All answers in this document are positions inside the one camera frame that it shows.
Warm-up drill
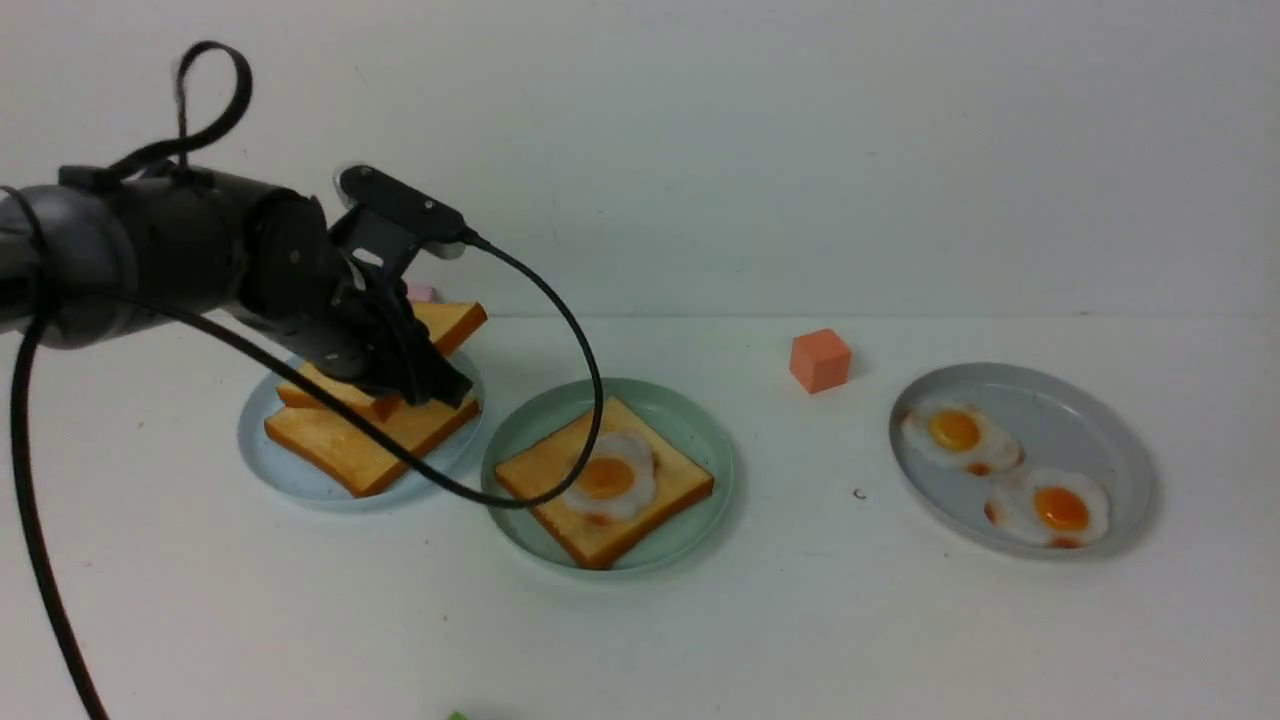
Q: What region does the mint green plate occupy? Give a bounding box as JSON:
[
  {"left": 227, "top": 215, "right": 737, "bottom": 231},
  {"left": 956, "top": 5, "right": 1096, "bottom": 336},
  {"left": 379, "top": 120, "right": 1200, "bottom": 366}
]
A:
[{"left": 481, "top": 378, "right": 739, "bottom": 582}]

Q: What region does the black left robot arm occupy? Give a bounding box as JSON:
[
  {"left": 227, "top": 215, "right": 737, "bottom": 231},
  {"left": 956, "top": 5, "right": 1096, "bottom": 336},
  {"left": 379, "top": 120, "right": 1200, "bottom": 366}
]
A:
[{"left": 3, "top": 164, "right": 472, "bottom": 407}]

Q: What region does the orange cube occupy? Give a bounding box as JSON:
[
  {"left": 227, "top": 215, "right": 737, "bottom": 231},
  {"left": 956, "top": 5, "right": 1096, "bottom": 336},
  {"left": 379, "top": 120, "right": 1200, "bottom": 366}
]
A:
[{"left": 788, "top": 328, "right": 852, "bottom": 395}]

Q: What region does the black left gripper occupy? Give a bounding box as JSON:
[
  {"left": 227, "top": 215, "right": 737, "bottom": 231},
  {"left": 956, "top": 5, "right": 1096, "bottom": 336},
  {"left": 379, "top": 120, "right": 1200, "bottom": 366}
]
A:
[{"left": 236, "top": 205, "right": 474, "bottom": 407}]

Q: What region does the toast slice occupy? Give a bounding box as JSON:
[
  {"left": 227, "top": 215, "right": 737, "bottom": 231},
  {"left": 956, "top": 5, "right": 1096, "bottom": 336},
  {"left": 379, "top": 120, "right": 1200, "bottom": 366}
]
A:
[
  {"left": 495, "top": 397, "right": 714, "bottom": 570},
  {"left": 275, "top": 302, "right": 488, "bottom": 421},
  {"left": 264, "top": 395, "right": 483, "bottom": 498}
]

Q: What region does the pink cube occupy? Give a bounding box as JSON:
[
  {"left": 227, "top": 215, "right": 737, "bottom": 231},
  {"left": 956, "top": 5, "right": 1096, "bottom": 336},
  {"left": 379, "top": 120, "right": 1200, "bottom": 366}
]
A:
[{"left": 406, "top": 283, "right": 439, "bottom": 304}]

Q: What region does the grey plate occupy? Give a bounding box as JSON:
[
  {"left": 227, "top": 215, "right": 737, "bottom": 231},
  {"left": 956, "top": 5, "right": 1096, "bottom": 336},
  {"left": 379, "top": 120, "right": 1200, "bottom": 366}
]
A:
[{"left": 888, "top": 363, "right": 1158, "bottom": 562}]

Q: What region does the light blue plate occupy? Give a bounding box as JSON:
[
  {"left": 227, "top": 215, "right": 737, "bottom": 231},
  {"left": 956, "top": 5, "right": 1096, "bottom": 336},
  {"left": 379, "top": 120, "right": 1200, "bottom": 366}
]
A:
[{"left": 237, "top": 351, "right": 486, "bottom": 514}]

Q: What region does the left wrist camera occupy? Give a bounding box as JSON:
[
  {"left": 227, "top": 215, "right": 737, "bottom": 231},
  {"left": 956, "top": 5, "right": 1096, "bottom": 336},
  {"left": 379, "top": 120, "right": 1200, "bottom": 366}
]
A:
[{"left": 333, "top": 163, "right": 475, "bottom": 260}]

